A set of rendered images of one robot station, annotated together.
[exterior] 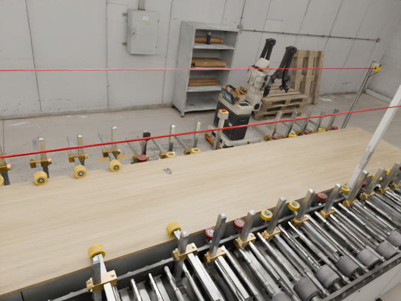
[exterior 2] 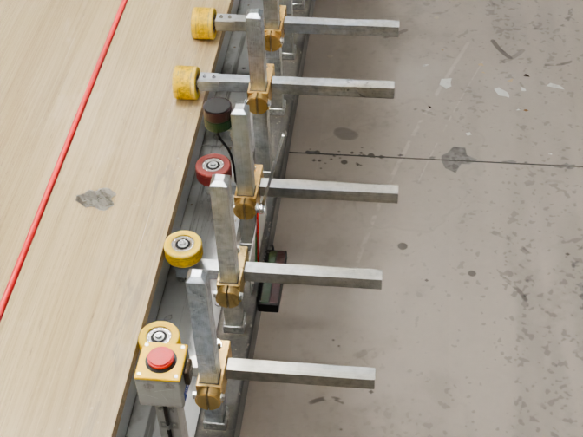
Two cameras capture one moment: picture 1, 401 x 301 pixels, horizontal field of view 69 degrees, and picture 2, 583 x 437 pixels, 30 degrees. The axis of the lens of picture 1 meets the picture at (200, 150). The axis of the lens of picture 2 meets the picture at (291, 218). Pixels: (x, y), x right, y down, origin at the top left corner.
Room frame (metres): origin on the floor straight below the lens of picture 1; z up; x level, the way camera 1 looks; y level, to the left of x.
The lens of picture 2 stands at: (3.35, -0.76, 2.51)
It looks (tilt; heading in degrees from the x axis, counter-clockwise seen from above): 44 degrees down; 133
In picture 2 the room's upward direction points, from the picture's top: 3 degrees counter-clockwise
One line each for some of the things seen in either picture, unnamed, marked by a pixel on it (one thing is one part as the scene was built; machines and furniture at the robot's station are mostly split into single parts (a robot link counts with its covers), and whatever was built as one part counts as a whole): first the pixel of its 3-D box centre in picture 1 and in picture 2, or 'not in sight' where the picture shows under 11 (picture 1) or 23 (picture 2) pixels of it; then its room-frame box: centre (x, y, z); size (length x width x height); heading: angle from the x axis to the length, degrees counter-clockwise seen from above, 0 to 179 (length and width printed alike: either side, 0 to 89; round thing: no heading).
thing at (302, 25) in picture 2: (74, 152); (299, 24); (1.80, 0.96, 0.95); 0.50 x 0.04 x 0.04; 35
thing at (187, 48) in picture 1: (203, 70); not in sight; (5.18, 0.20, 0.78); 0.90 x 0.45 x 1.55; 125
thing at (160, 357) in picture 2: not in sight; (160, 359); (2.50, -0.15, 1.22); 0.04 x 0.04 x 0.02
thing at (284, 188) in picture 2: (134, 150); (301, 189); (2.14, 0.58, 0.84); 0.43 x 0.03 x 0.04; 35
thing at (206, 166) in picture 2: (141, 162); (214, 181); (1.97, 0.46, 0.85); 0.08 x 0.08 x 0.11
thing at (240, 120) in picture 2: (143, 154); (246, 191); (2.06, 0.48, 0.87); 0.04 x 0.04 x 0.48; 35
